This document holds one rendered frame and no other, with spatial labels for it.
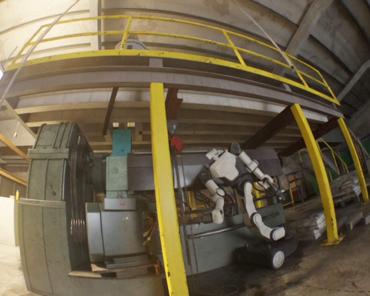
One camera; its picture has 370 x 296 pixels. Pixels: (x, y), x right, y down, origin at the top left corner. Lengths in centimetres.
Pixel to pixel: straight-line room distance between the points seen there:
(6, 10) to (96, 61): 520
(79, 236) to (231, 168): 146
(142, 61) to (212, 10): 384
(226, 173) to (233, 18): 469
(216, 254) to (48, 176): 192
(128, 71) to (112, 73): 15
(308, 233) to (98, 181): 267
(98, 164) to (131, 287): 130
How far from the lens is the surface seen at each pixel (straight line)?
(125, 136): 220
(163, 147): 104
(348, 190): 412
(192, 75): 160
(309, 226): 248
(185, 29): 519
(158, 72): 153
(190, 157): 214
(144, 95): 188
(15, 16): 633
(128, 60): 166
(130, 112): 212
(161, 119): 114
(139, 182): 193
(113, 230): 125
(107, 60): 169
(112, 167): 205
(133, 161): 202
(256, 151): 274
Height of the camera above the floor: 71
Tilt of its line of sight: 23 degrees up
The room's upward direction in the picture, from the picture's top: 8 degrees counter-clockwise
